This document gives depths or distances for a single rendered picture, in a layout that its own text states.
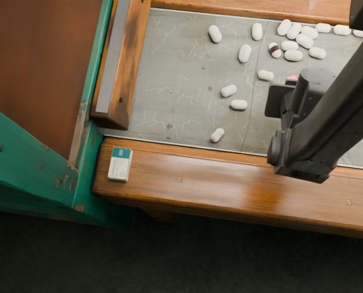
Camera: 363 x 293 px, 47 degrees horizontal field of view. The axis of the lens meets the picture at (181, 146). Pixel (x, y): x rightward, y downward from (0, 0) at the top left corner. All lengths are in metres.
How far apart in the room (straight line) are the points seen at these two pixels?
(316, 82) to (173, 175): 0.32
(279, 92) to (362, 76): 0.38
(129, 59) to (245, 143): 0.28
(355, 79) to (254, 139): 0.48
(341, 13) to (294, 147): 0.47
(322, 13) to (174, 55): 0.32
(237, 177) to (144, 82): 0.28
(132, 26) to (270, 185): 0.40
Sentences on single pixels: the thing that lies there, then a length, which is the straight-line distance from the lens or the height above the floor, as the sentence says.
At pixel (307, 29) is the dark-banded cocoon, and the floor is 0.76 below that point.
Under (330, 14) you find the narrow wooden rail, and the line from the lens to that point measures 0.95.
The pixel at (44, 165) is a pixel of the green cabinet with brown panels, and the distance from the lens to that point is 0.59.
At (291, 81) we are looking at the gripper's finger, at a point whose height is 0.86.
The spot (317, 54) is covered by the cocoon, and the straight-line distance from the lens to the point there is 0.91.
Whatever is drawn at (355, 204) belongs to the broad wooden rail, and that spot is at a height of 0.76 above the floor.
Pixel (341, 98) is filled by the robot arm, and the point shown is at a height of 1.18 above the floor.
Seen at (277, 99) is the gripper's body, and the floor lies 0.85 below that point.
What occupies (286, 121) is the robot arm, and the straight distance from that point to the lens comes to 0.67.
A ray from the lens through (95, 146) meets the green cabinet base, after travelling 0.81.
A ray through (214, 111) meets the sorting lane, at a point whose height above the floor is 0.74.
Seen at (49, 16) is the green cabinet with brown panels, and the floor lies 1.06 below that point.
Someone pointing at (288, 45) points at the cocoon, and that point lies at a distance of 0.90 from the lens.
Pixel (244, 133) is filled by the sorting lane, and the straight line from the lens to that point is 0.83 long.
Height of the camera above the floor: 1.53
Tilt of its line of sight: 75 degrees down
